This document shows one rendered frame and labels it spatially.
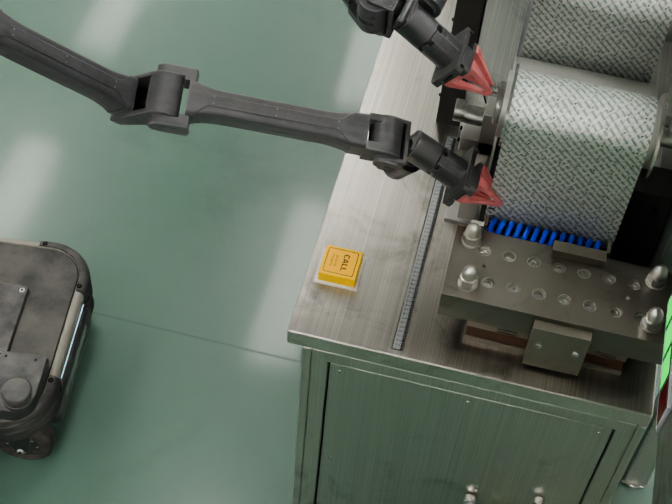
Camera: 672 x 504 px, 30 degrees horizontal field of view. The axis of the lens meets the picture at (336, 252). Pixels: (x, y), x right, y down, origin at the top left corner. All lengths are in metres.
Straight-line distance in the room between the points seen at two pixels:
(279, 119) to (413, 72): 0.65
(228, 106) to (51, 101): 1.86
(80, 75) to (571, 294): 0.91
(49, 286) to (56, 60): 1.19
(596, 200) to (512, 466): 0.57
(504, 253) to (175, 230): 1.51
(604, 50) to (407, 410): 0.75
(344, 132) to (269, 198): 1.52
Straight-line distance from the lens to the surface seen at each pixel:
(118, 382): 3.27
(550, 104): 2.11
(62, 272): 3.19
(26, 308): 3.14
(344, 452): 2.57
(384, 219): 2.42
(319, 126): 2.13
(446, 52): 2.10
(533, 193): 2.23
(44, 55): 2.05
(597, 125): 2.12
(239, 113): 2.12
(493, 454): 2.46
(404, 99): 2.65
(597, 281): 2.24
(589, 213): 2.25
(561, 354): 2.22
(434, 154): 2.18
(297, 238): 3.54
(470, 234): 2.21
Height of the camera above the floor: 2.76
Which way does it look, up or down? 52 degrees down
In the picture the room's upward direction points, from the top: 5 degrees clockwise
